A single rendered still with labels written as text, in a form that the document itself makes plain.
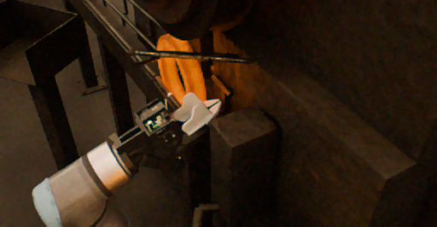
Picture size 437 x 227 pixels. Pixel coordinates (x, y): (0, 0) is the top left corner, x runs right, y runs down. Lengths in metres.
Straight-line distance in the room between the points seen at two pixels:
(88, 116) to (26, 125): 0.27
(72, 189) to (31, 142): 1.22
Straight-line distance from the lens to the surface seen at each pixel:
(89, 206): 0.80
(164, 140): 0.79
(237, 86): 0.83
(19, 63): 1.35
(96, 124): 1.98
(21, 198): 1.79
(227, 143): 0.70
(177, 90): 0.97
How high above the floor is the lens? 1.29
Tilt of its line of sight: 40 degrees down
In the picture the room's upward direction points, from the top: straight up
